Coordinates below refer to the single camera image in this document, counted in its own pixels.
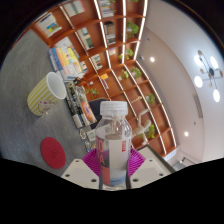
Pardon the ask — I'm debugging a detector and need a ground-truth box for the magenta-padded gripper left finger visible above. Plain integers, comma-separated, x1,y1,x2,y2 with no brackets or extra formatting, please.
60,148,101,190

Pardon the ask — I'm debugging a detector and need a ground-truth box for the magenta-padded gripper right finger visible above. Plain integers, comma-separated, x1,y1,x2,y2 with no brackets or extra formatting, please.
128,148,168,190

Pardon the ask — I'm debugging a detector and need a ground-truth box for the clear plastic water bottle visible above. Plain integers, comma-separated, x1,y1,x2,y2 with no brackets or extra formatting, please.
95,100,133,191

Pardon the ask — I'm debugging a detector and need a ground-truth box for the flat round red coaster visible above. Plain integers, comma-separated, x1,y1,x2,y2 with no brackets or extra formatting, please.
40,136,67,170

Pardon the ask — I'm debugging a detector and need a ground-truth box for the tall white green carton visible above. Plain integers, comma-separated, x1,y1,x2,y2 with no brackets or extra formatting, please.
85,129,98,143

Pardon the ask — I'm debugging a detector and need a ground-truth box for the stack of dark books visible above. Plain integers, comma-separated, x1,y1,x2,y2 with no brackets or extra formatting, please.
64,81,99,129

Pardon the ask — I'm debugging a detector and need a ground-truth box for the dark chair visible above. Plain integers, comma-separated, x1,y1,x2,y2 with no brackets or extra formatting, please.
87,98,109,129

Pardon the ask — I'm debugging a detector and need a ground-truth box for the ceiling air vent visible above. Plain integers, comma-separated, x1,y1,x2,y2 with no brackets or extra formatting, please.
194,94,204,118

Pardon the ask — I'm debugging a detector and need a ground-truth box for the yellow striped white cup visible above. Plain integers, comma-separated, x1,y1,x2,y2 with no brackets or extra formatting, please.
26,71,68,117

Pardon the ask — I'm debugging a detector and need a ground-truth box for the stack of colourful books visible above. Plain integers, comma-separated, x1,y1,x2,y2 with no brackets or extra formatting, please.
48,36,88,81

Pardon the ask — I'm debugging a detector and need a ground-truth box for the ceiling lamp with round lights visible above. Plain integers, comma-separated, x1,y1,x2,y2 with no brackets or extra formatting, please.
193,49,224,103

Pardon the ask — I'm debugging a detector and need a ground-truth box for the wooden shelf unit with books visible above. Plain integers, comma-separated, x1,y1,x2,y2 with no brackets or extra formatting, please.
31,0,178,158

